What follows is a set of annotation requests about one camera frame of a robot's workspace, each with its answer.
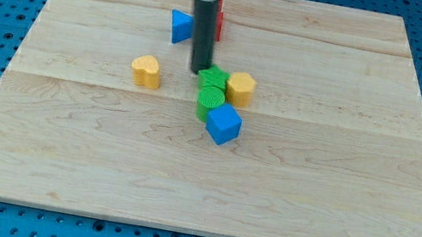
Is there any green star block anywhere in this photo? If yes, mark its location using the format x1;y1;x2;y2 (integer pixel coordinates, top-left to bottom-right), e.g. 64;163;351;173
197;64;230;93

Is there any blue cube block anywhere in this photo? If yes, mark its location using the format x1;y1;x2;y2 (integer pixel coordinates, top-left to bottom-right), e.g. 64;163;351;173
205;103;243;145

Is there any green cylinder block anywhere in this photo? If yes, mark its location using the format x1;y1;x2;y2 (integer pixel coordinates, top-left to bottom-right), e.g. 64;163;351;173
196;86;226;123

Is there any yellow hexagon block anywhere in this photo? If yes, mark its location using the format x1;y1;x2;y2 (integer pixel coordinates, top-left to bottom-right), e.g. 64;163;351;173
226;72;256;108

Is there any yellow heart block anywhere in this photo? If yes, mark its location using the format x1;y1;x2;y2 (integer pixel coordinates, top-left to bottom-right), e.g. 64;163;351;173
130;55;160;90

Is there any blue triangle block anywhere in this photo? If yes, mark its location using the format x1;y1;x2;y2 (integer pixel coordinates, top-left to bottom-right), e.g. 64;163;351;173
171;9;194;44

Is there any red block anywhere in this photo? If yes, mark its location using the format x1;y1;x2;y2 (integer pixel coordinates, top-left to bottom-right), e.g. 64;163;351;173
214;0;224;42

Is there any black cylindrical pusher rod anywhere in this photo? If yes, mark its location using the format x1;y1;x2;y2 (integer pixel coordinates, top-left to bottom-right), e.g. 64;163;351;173
190;0;220;74

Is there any wooden board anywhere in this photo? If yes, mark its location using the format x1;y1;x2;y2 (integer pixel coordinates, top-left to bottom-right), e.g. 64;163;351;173
0;0;422;237

